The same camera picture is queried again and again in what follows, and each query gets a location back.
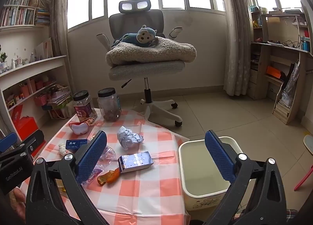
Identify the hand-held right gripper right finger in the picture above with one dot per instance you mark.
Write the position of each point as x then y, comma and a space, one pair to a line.
218, 159

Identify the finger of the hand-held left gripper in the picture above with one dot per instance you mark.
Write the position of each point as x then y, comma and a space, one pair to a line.
7, 141
33, 141

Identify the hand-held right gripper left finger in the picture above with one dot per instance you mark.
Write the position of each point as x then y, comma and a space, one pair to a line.
91, 156

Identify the white plastic bin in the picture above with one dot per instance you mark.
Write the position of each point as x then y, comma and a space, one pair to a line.
200, 161

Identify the red instant noodle cup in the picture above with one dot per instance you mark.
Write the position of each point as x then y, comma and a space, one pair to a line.
79, 128

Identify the white paper ball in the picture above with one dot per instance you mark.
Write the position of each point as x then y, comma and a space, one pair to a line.
128, 139

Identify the person's left hand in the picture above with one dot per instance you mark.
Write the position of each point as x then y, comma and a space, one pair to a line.
18, 200

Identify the red cardboard box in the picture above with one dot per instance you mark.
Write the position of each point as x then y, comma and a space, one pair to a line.
25, 127

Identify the crushed clear plastic bottle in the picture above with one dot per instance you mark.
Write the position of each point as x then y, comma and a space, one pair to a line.
108, 154

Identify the small dark blue box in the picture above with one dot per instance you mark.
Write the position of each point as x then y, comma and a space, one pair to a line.
75, 144

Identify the orange plastic wrapper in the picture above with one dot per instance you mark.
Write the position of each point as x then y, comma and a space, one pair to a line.
107, 177

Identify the small white tissue wad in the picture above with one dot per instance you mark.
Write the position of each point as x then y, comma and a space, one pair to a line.
62, 149

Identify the pink storage basket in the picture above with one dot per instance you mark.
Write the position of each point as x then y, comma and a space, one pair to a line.
41, 99

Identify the silver blue carton box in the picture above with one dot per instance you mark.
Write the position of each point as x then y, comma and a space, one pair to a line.
135, 161

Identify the jar with purple label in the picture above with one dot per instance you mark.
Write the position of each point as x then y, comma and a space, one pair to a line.
83, 110

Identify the basket of stacked papers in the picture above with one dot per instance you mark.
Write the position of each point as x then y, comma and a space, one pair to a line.
58, 100

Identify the clear jar of brown nuts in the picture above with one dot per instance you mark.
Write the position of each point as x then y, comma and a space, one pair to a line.
108, 108

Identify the orange white checkered tablecloth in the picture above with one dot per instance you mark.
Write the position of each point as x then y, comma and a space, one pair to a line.
146, 190

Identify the white bookshelf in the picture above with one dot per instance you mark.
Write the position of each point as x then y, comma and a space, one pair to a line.
31, 64

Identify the small potted plant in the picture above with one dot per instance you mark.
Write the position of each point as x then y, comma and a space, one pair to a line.
3, 58

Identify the small red-legged stool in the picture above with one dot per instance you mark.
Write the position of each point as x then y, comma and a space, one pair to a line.
308, 144

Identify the orange flat box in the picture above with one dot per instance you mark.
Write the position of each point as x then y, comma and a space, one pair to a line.
272, 72

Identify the clear plastic bag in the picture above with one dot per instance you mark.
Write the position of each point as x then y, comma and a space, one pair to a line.
291, 85

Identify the wooden desk shelf unit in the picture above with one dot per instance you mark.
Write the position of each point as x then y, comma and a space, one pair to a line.
262, 51

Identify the beige curtain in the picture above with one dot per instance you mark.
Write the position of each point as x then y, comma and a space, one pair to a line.
60, 19
237, 44

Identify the beige fleece blanket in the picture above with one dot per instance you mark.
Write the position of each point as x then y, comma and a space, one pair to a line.
151, 52

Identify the row of upright books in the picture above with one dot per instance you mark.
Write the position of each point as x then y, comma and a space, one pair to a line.
17, 16

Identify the blue monkey plush toy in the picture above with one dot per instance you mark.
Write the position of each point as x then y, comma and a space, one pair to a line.
144, 34

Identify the grey mesh office chair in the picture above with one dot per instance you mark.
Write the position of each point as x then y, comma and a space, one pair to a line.
137, 20

